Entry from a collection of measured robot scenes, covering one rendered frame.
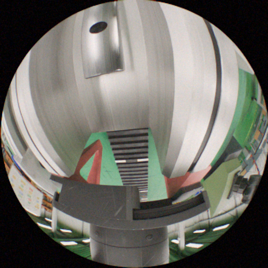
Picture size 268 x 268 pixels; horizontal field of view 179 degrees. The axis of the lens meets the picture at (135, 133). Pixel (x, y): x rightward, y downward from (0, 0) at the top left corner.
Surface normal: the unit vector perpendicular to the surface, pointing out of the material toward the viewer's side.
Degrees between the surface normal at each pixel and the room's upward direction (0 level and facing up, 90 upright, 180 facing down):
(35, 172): 90
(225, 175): 90
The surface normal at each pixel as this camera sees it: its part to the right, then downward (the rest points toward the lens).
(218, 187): -0.99, -0.07
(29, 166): 1.00, -0.09
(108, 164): 0.03, 0.60
